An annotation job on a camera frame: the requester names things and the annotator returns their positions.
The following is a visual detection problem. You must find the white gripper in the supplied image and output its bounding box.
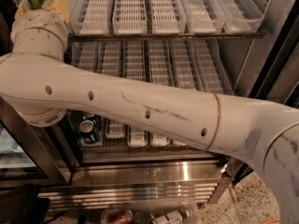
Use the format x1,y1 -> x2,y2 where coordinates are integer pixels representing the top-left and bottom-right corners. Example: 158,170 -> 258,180
10,0 -> 70,60

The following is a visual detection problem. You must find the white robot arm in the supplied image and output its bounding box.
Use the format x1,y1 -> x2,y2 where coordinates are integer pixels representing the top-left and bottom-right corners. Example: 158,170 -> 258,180
0,0 -> 299,224

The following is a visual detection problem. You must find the top shelf tray two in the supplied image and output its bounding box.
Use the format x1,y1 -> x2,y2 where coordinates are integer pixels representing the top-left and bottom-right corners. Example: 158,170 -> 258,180
71,0 -> 113,35

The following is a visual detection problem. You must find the shelf tray two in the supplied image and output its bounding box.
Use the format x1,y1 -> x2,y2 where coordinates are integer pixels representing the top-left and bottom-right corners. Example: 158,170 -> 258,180
71,42 -> 98,72
71,0 -> 113,35

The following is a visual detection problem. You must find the middle shelf tray two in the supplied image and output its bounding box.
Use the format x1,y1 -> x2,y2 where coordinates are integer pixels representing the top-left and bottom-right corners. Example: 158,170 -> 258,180
71,42 -> 98,72

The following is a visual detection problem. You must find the middle shelf tray three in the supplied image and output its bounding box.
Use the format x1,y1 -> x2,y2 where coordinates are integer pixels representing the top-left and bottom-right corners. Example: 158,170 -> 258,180
97,41 -> 121,77

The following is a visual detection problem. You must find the shelf tray three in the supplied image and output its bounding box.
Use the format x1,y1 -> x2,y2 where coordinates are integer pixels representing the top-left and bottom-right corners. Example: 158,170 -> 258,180
112,0 -> 147,35
97,41 -> 121,77

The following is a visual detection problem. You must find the top shelf tray three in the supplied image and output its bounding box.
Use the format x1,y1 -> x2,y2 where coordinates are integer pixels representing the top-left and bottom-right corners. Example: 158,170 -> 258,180
112,0 -> 147,35

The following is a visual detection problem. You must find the middle shelf tray four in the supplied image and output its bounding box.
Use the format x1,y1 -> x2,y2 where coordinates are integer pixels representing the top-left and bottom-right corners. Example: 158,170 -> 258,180
123,41 -> 146,81

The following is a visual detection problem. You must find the shelf tray four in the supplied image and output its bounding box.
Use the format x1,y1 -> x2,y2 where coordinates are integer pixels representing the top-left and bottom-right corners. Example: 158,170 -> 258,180
149,0 -> 187,35
123,41 -> 146,81

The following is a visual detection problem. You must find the blue soda can rear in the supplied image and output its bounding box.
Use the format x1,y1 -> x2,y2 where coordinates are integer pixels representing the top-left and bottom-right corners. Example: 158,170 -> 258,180
83,112 -> 102,132

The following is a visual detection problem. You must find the blue soda can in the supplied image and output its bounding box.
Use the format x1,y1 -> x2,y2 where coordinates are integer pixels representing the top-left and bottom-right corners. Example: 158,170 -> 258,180
83,112 -> 102,132
78,120 -> 99,145

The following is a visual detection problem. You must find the top shelf tray four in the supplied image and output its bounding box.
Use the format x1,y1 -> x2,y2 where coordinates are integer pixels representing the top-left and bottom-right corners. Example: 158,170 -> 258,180
149,0 -> 187,35

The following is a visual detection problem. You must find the middle shelf tray five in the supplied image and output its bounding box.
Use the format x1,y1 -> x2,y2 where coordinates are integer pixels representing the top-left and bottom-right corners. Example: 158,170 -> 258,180
148,40 -> 174,87

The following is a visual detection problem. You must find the shelf tray five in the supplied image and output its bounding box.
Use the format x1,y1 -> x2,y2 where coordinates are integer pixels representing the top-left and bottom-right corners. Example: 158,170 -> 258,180
180,0 -> 225,34
148,40 -> 174,87

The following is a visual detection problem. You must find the blue soda can front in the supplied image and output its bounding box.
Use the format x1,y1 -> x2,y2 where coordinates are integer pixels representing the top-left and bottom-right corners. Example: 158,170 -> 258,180
78,120 -> 99,145

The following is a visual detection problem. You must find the middle shelf tray six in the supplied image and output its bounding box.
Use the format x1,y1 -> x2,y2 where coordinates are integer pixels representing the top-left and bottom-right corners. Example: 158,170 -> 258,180
169,40 -> 200,91

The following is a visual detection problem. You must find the shelf tray six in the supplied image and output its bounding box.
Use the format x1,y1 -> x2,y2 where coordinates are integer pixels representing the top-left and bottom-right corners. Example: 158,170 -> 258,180
169,40 -> 200,91
217,0 -> 263,34

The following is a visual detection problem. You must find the top shelf tray five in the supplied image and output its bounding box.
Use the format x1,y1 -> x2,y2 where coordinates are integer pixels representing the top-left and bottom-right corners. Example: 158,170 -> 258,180
180,0 -> 225,34

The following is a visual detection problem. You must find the middle shelf tray seven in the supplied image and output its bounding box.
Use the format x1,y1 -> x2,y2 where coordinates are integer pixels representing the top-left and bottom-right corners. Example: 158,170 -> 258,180
193,39 -> 234,95

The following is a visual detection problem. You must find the top shelf tray six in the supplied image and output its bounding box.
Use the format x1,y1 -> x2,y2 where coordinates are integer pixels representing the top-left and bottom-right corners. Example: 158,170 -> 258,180
217,0 -> 263,34

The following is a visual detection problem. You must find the fridge glass door right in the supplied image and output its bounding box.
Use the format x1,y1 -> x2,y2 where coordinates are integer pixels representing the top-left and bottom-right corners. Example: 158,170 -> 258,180
233,0 -> 299,184

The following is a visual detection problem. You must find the red can in bin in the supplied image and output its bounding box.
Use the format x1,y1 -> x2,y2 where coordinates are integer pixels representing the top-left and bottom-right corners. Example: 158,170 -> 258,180
108,209 -> 134,224

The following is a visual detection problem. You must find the clear plastic floor bin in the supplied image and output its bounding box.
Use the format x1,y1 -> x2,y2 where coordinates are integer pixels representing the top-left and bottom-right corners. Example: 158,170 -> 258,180
100,199 -> 201,224

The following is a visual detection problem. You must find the white bottle in bin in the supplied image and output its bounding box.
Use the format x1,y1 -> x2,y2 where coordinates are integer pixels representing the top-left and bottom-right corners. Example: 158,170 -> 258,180
150,210 -> 190,224

